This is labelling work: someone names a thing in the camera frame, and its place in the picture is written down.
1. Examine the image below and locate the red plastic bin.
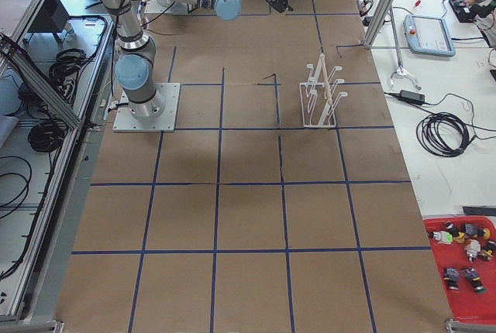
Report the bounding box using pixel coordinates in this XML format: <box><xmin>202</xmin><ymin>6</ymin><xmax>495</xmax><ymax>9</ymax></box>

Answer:
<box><xmin>424</xmin><ymin>216</ymin><xmax>495</xmax><ymax>325</ymax></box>

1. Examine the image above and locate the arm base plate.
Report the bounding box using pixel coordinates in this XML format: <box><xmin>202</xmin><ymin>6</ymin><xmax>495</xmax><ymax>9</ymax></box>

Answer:
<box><xmin>113</xmin><ymin>83</ymin><xmax>181</xmax><ymax>132</ymax></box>

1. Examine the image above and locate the black power adapter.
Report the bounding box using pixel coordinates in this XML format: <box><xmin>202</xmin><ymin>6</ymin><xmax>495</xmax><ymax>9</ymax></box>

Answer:
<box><xmin>398</xmin><ymin>90</ymin><xmax>425</xmax><ymax>105</ymax></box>

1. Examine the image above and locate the blue teach pendant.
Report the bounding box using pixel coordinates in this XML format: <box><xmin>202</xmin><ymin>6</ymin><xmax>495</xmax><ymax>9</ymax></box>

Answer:
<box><xmin>403</xmin><ymin>14</ymin><xmax>456</xmax><ymax>57</ymax></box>

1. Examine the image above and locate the coiled black cable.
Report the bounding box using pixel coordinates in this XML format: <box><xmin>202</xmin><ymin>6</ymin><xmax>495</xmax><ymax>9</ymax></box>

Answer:
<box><xmin>416</xmin><ymin>112</ymin><xmax>472</xmax><ymax>158</ymax></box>

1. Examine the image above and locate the white wire cup rack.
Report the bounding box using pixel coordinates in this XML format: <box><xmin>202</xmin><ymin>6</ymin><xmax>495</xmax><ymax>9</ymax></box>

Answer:
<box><xmin>298</xmin><ymin>53</ymin><xmax>348</xmax><ymax>129</ymax></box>

